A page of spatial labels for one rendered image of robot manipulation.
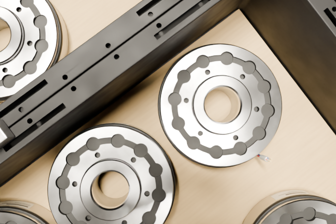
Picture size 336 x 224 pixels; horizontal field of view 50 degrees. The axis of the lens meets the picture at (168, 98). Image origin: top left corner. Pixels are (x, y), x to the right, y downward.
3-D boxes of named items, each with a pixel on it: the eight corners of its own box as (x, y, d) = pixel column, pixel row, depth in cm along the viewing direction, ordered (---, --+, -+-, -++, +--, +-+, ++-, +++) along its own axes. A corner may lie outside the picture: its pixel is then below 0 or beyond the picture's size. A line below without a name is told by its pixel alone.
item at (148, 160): (99, 276, 29) (97, 279, 28) (24, 175, 29) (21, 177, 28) (198, 198, 29) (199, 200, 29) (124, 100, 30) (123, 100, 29)
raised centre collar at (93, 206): (104, 232, 29) (103, 234, 28) (67, 182, 29) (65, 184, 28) (154, 194, 29) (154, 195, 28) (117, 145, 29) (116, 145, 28)
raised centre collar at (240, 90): (216, 147, 29) (217, 148, 29) (179, 99, 29) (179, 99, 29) (263, 110, 30) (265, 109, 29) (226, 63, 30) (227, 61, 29)
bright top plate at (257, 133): (210, 191, 30) (211, 192, 29) (135, 94, 30) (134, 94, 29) (304, 115, 30) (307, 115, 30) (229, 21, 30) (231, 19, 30)
